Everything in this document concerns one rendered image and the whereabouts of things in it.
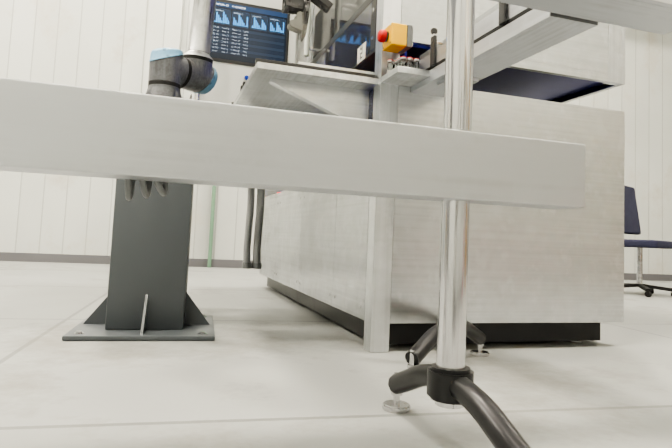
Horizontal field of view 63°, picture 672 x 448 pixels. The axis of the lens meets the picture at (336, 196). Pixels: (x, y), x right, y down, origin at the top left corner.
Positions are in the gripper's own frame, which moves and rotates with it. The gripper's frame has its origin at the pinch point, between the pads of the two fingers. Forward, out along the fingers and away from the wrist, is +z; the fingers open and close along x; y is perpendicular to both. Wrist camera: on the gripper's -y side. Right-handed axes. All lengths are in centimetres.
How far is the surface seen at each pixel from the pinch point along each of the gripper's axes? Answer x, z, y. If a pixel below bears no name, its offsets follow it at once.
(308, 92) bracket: 1.6, 18.8, -2.2
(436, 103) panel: 11.6, 19.7, -44.0
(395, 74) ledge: 22.4, 15.5, -24.1
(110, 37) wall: -397, -120, 101
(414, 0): 11.6, -14.2, -34.6
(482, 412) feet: 100, 91, -7
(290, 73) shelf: 8.9, 15.5, 5.7
